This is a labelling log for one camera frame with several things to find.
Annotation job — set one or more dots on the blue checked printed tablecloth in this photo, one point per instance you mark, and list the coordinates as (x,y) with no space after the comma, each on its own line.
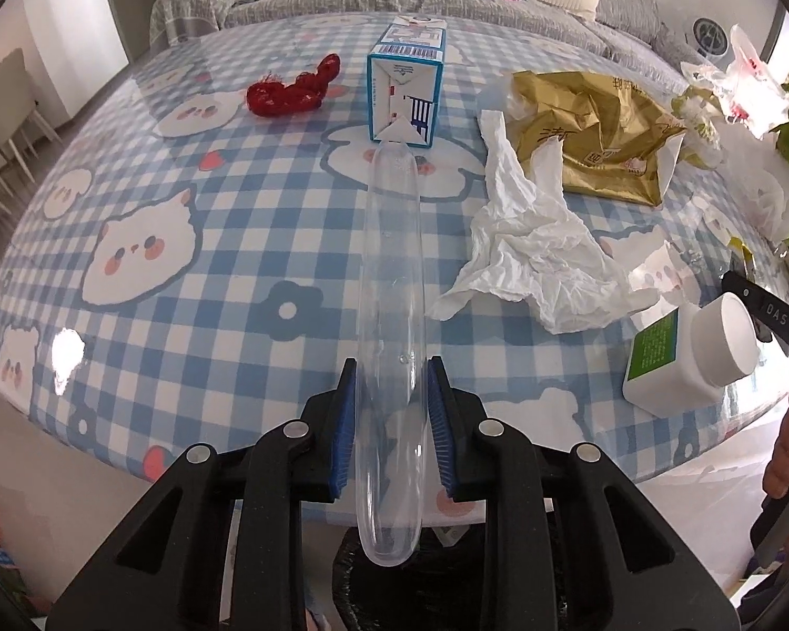
(237,315)

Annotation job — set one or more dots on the white pill bottle green label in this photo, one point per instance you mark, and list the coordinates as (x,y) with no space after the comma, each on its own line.
(670,368)

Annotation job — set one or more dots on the grey sofa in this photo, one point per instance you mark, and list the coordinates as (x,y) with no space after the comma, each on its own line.
(342,3)

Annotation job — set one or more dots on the clear plastic tube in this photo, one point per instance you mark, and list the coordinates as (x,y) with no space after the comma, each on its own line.
(391,276)

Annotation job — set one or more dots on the crumpled white plastic bag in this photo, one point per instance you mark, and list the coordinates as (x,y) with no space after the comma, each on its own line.
(697,125)

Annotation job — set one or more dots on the red printed clear plastic bag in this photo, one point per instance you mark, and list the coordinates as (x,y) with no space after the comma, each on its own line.
(746,75)

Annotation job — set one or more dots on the folded white plastic bag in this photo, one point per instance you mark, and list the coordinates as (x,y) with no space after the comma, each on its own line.
(779,207)

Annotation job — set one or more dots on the round grey fan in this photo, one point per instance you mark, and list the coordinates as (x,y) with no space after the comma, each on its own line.
(710,35)

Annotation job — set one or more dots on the blue white milk carton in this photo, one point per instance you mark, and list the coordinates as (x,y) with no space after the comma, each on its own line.
(401,79)

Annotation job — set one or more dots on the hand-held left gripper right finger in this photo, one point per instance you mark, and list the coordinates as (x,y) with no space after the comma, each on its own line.
(442,427)

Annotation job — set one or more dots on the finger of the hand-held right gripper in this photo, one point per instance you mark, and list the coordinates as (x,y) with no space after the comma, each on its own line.
(772,319)

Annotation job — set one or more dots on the crumpled white tissue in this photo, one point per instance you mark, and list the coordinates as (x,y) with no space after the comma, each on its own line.
(532,256)

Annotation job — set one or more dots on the black lined trash bin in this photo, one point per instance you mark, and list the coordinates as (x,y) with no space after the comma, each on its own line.
(427,591)

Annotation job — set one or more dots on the crumpled gold foil bag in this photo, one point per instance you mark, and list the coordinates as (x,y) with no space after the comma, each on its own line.
(592,138)

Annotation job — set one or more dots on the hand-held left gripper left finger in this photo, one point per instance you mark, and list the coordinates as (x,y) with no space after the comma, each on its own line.
(342,427)

